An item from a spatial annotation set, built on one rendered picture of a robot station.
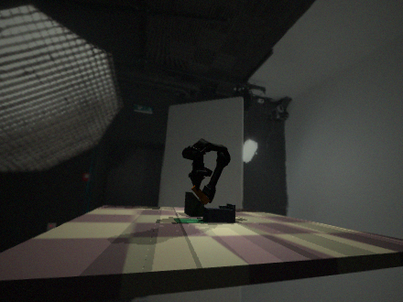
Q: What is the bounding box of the orange l-shaped part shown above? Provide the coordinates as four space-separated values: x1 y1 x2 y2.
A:
191 186 209 205

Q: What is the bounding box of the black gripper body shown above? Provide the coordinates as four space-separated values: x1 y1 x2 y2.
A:
189 161 208 178

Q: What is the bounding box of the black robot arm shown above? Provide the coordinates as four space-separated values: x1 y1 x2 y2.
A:
182 138 231 203

